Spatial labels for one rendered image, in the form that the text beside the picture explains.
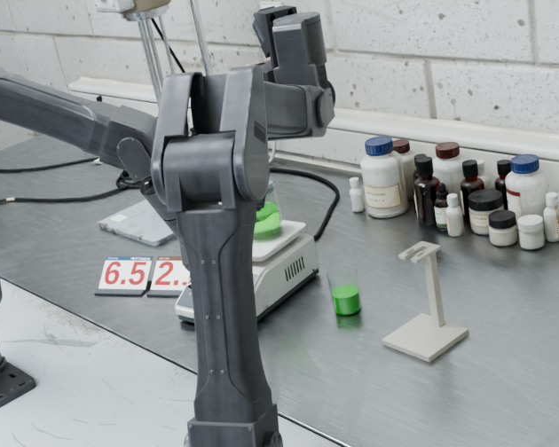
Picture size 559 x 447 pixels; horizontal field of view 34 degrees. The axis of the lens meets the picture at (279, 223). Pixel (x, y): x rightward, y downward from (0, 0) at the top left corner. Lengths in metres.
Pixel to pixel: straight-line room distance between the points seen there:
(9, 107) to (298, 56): 0.36
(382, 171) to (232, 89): 0.75
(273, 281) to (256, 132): 0.54
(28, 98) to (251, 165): 0.43
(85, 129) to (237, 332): 0.42
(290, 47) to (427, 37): 0.60
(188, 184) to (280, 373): 0.45
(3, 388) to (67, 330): 0.17
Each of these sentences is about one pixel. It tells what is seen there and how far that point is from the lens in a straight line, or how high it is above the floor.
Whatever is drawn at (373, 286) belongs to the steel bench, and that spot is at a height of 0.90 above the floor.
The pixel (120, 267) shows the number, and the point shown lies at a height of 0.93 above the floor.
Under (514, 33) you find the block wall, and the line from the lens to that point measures 1.54.
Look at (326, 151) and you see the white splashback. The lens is 1.85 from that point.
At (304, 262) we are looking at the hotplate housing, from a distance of 1.39.
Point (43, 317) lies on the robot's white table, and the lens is 1.52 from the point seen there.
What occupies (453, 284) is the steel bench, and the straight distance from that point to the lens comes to 1.35.
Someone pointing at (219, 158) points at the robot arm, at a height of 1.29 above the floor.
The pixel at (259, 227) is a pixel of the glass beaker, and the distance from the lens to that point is 1.35.
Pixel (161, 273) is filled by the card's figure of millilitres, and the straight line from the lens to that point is 1.50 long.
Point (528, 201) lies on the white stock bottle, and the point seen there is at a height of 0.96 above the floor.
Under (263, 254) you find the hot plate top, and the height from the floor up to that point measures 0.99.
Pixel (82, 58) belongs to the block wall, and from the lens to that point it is 2.61.
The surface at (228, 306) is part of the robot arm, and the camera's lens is 0.82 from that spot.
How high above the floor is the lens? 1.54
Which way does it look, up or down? 23 degrees down
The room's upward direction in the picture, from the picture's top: 11 degrees counter-clockwise
